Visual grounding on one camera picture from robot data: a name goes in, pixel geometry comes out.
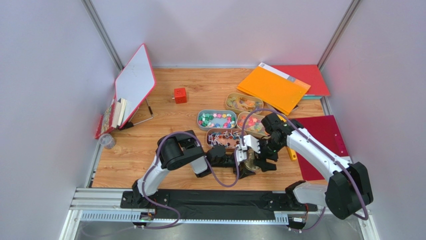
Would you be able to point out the dark red folder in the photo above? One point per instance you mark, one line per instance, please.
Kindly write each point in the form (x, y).
(326, 131)

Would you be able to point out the teal book under folder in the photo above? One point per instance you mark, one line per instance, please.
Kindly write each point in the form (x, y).
(311, 97)

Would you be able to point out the yellow plastic scoop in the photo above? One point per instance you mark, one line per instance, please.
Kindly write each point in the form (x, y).
(292, 154)

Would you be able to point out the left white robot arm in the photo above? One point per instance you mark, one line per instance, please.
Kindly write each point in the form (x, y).
(184, 148)

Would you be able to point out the stack of books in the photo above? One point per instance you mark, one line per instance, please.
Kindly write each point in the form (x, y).
(112, 118)

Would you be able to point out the clear plastic cup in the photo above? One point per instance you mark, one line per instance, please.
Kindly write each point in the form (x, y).
(107, 141)

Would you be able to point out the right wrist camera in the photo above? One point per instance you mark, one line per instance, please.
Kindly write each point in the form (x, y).
(250, 142)

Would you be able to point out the orange folder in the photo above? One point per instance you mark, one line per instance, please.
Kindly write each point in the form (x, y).
(277, 88)

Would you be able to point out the metal board stand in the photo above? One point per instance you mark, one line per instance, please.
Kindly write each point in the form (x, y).
(142, 113)

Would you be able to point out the aluminium rail frame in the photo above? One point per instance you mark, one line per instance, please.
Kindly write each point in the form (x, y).
(95, 213)

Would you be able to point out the grey tray of round candies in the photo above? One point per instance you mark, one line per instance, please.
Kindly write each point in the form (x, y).
(214, 119)

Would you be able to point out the beige tray of popsicle candies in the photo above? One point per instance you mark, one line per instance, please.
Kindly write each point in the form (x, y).
(239, 103)

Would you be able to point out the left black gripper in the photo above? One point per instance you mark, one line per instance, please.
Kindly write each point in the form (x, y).
(244, 172)

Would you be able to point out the red cube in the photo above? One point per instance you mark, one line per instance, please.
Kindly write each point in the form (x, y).
(180, 95)

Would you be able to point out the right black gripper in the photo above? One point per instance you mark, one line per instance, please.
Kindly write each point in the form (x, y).
(266, 158)

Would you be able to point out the red folder at back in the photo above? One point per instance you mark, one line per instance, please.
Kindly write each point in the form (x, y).
(309, 74)

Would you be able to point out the white board with red frame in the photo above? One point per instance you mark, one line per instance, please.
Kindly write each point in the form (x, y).
(135, 82)

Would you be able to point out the gold round lid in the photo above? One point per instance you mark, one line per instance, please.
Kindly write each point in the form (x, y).
(249, 163)

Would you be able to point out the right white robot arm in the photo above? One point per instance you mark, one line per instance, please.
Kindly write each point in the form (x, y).
(348, 190)

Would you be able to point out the beige tray of star candies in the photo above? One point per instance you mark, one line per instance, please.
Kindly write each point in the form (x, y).
(253, 124)

